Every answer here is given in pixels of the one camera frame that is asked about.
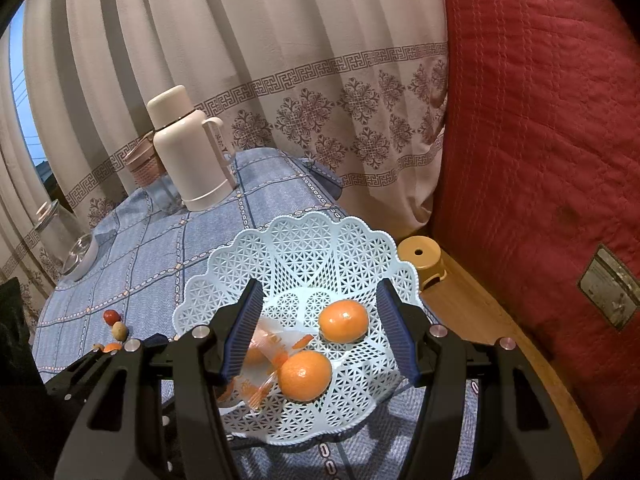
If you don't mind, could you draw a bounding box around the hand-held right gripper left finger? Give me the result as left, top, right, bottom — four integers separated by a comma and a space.
52, 279, 265, 480

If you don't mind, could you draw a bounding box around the blue checked tablecloth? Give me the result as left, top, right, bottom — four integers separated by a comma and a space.
31, 147, 481, 480

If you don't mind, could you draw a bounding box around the red quilted blanket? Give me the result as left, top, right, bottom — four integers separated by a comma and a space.
431, 0, 640, 456

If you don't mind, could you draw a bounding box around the window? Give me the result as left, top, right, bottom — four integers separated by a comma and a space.
9, 0, 53, 196

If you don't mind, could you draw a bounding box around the light blue plastic basket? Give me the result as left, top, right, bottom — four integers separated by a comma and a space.
172, 211, 421, 447

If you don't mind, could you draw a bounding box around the metal wall plate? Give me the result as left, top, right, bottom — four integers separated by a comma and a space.
577, 244, 640, 331

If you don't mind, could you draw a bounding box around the cream thermos flask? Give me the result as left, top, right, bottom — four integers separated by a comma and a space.
146, 85, 237, 212

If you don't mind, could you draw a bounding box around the plastic bag with orange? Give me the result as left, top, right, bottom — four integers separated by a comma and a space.
215, 317, 317, 411

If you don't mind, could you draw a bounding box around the glass bottle with pink lid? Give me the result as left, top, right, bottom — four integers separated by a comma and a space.
123, 132, 186, 216

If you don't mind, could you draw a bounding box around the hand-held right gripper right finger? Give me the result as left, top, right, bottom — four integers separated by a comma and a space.
375, 279, 586, 480

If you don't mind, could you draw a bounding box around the beige patterned curtain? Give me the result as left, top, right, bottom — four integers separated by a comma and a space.
0, 0, 449, 321

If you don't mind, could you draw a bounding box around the glass kettle with white base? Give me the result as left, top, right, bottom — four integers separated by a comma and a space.
34, 200, 100, 282

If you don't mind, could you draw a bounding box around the yellow plastic stool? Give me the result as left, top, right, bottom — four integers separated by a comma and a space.
397, 235, 447, 293

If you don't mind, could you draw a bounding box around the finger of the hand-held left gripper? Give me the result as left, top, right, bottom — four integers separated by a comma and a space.
44, 350, 120, 411

